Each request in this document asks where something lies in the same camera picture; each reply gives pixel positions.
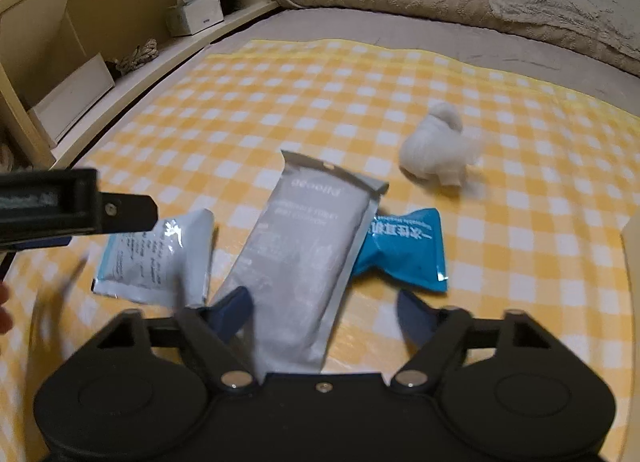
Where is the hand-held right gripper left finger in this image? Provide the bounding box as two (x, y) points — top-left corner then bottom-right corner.
(96, 286), (258, 394)

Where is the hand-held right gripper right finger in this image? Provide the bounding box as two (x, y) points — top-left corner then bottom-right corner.
(390, 290), (547, 391)

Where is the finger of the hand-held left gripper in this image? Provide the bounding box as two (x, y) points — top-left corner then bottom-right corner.
(0, 168), (160, 249)

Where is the white and blue sachet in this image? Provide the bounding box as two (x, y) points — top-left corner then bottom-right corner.
(92, 209), (217, 306)

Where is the grey foil packet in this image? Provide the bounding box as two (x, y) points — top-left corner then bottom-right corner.
(219, 149), (390, 376)

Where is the white cardboard box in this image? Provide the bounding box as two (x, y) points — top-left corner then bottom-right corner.
(621, 226), (640, 303)

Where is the person's left hand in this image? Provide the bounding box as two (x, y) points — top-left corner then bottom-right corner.
(0, 281), (14, 339)

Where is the blue plastic packet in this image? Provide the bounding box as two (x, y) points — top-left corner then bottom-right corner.
(349, 208), (449, 293)

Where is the white flat box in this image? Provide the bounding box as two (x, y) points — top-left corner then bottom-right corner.
(27, 52), (116, 143)

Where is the white plush toy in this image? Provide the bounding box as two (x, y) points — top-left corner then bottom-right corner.
(398, 102), (479, 188)

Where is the white tissue box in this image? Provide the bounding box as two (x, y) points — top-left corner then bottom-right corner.
(164, 0), (225, 38)

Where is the yellow checked mat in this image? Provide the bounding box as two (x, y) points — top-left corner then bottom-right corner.
(0, 38), (640, 462)

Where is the wooden bedside shelf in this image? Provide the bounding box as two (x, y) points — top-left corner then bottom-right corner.
(0, 0), (281, 173)

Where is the rope bundle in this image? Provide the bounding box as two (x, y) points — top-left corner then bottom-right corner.
(113, 38), (159, 75)

